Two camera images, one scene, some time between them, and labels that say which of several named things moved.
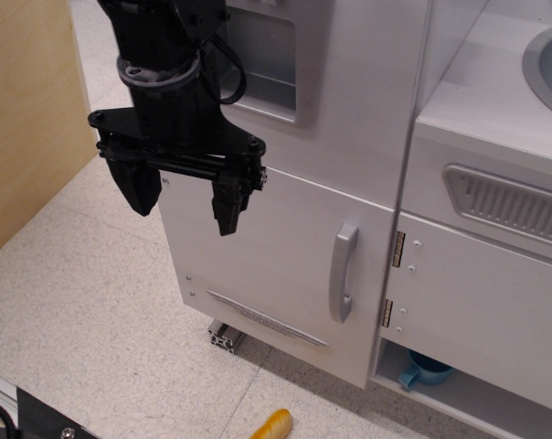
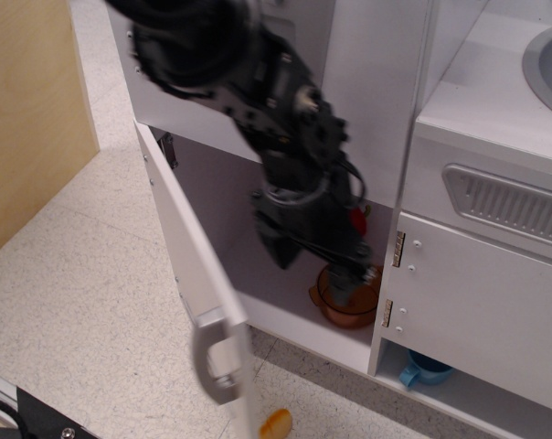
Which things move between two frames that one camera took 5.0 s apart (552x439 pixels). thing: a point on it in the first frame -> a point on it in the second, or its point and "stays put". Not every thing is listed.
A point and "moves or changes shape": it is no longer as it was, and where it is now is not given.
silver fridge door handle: [341, 304] moves or changes shape
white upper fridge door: [329, 88] stays put
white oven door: [493, 313] stays put
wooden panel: [37, 133] stays put
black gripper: [185, 129] -> [306, 197]
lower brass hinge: [387, 313] stays put
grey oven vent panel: [529, 208] stays put
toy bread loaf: [276, 427] stays put
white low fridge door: [302, 273] moves or changes shape
